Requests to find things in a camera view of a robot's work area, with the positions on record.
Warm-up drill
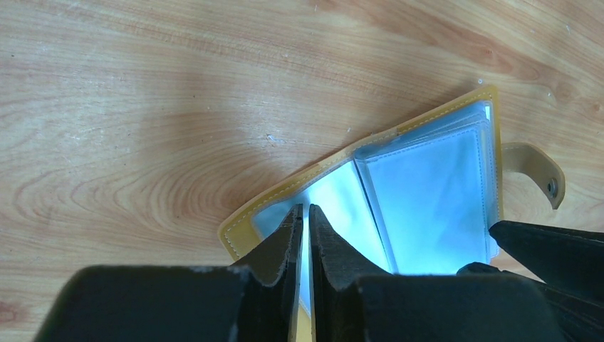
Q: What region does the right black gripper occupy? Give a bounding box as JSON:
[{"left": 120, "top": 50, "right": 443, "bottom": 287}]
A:
[{"left": 457, "top": 220, "right": 603, "bottom": 341}]

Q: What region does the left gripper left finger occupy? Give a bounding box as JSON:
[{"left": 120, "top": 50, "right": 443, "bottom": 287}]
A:
[{"left": 36, "top": 204, "right": 303, "bottom": 341}]

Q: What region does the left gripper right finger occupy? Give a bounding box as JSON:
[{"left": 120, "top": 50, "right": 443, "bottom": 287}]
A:
[{"left": 308, "top": 205, "right": 564, "bottom": 341}]

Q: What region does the yellow leather card holder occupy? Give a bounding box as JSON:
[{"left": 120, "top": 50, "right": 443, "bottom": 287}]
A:
[{"left": 217, "top": 85, "right": 566, "bottom": 317}]

